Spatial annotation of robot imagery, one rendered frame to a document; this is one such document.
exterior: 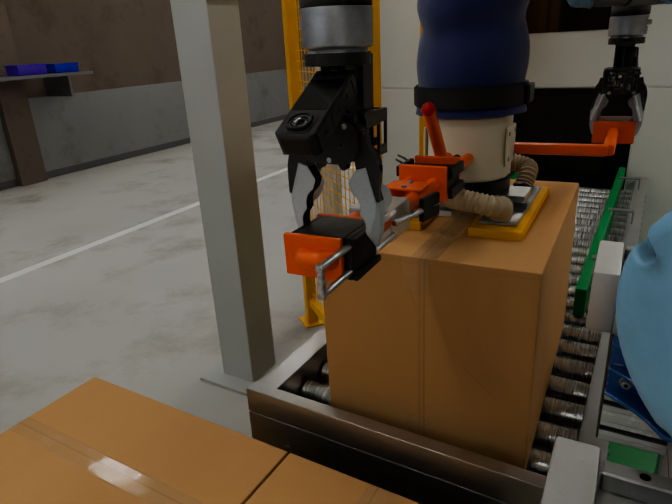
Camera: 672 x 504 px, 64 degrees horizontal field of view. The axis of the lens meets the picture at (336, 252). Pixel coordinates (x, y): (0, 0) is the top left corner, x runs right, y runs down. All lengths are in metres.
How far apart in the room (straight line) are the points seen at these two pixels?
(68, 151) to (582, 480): 7.04
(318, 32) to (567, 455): 0.44
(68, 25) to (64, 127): 1.17
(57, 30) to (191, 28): 5.42
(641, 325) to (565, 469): 0.26
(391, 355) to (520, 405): 0.24
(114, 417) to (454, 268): 0.83
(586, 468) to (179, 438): 0.92
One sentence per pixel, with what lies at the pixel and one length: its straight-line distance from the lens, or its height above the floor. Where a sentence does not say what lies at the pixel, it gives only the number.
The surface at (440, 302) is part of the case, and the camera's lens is 0.96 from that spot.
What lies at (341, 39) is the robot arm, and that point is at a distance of 0.57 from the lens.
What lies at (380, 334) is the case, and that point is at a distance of 1.03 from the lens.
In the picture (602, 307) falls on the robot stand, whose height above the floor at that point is 0.94.
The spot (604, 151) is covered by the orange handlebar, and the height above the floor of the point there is 1.08.
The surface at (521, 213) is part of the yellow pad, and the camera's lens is 1.11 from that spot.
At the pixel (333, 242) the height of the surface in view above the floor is 1.10.
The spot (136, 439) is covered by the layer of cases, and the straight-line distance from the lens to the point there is 1.27.
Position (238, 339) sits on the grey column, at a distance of 2.23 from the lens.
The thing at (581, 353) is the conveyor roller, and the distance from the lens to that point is 1.52.
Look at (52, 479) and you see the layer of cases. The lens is 1.25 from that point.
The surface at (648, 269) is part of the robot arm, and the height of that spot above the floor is 1.22.
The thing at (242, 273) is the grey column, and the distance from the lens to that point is 2.08.
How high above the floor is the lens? 1.30
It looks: 21 degrees down
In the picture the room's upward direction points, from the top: 3 degrees counter-clockwise
